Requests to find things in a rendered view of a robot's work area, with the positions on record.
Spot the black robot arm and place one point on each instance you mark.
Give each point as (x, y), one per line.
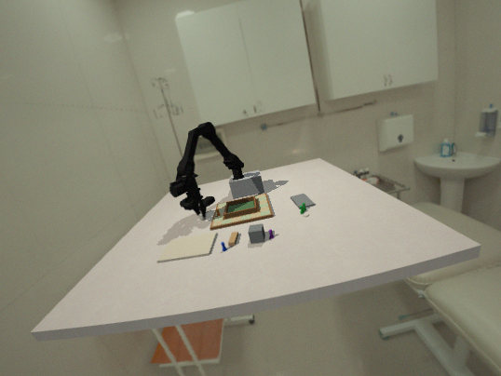
(187, 164)

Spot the tan rectangular block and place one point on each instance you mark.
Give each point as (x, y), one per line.
(233, 239)

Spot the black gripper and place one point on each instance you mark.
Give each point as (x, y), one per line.
(203, 203)

